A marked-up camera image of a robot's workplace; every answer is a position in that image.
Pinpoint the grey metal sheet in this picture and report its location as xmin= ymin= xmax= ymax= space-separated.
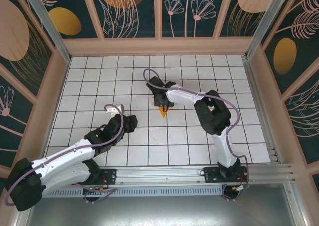
xmin=13 ymin=183 xmax=307 ymax=226

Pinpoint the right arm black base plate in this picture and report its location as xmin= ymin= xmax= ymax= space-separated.
xmin=203 ymin=166 xmax=250 ymax=184

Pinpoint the orange square paper sheet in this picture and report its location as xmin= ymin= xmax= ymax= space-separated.
xmin=152 ymin=93 xmax=175 ymax=119

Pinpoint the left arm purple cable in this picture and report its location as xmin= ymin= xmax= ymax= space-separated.
xmin=4 ymin=104 xmax=125 ymax=207

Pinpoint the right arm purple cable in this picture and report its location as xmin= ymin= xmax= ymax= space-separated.
xmin=143 ymin=68 xmax=250 ymax=202

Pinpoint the aluminium mounting rail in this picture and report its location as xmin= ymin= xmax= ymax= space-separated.
xmin=23 ymin=162 xmax=297 ymax=188

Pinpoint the aluminium side rail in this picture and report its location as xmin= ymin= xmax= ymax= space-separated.
xmin=243 ymin=56 xmax=285 ymax=165

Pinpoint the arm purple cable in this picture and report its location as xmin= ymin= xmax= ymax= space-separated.
xmin=143 ymin=68 xmax=250 ymax=202
xmin=4 ymin=104 xmax=125 ymax=207

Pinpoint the aluminium frame post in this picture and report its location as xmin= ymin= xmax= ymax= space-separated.
xmin=244 ymin=0 xmax=292 ymax=60
xmin=20 ymin=0 xmax=72 ymax=63

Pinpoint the slotted grey cable duct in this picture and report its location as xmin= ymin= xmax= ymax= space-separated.
xmin=42 ymin=187 xmax=225 ymax=198

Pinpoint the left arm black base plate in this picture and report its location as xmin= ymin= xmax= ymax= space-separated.
xmin=98 ymin=168 xmax=118 ymax=186

